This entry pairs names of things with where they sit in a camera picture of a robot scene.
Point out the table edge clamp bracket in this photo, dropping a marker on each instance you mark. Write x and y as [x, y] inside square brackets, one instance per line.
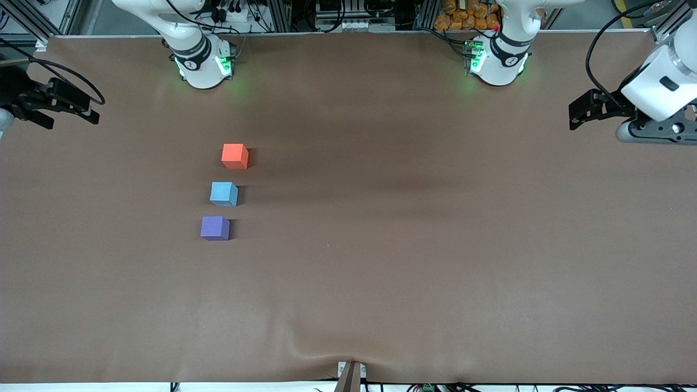
[351, 378]

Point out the brown table cloth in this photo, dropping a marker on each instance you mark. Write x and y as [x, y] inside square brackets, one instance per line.
[381, 272]

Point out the metal table corner bracket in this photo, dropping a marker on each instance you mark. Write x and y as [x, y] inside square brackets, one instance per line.
[661, 35]
[41, 44]

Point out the orange packets heap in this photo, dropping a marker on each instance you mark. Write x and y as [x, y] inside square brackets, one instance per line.
[468, 13]

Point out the light blue foam block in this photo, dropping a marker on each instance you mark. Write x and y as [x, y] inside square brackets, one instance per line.
[223, 193]

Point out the purple foam block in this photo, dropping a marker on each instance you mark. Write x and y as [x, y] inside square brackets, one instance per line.
[213, 227]

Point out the white power strip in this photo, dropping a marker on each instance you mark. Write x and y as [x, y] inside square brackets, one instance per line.
[235, 15]

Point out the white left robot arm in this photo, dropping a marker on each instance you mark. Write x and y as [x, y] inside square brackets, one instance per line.
[501, 65]

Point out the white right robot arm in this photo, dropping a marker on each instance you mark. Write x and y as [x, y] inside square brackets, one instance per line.
[199, 68]

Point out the white terminal block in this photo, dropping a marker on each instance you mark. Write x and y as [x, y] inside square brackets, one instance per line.
[354, 25]

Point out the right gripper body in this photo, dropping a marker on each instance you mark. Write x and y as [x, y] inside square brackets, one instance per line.
[15, 87]

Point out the orange foam block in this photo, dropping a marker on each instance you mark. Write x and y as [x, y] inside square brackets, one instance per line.
[234, 155]

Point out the aluminium frame post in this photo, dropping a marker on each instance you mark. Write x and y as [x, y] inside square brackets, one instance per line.
[425, 13]
[283, 15]

